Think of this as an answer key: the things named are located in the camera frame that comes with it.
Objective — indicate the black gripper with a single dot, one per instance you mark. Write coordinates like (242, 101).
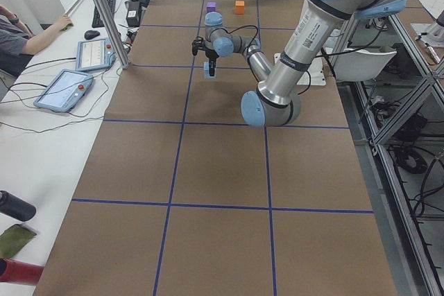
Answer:
(210, 55)

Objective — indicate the blue block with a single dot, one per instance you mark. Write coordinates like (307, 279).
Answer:
(205, 71)

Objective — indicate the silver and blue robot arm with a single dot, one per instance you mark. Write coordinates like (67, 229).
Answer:
(275, 101)

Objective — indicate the person's forearm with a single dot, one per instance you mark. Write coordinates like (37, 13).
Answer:
(39, 42)

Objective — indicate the purple block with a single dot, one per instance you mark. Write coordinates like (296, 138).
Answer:
(211, 6)

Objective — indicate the orange block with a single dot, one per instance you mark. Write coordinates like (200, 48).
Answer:
(239, 7)

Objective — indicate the person's hand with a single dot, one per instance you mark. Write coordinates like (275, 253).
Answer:
(63, 23)

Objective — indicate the black power adapter box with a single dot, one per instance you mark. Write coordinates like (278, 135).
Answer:
(133, 15)

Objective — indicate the far teach pendant tablet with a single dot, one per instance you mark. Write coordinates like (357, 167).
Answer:
(93, 55)

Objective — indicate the teach pendant tablet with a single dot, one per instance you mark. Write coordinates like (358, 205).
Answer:
(93, 55)
(64, 91)

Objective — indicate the black computer mouse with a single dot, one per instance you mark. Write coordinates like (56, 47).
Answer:
(91, 34)

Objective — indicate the brown paper table mat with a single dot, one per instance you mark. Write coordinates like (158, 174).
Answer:
(180, 197)

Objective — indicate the white chair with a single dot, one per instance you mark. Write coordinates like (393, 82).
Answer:
(362, 65)

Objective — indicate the near teach pendant tablet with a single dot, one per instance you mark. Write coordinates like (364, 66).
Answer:
(64, 91)

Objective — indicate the black bottle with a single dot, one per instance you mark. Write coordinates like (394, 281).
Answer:
(16, 208)

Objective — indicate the green cloth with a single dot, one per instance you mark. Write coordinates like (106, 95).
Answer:
(14, 239)

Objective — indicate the red bottle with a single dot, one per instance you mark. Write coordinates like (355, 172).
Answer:
(17, 272)

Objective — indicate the aluminium frame post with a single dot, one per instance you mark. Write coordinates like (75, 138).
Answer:
(113, 33)

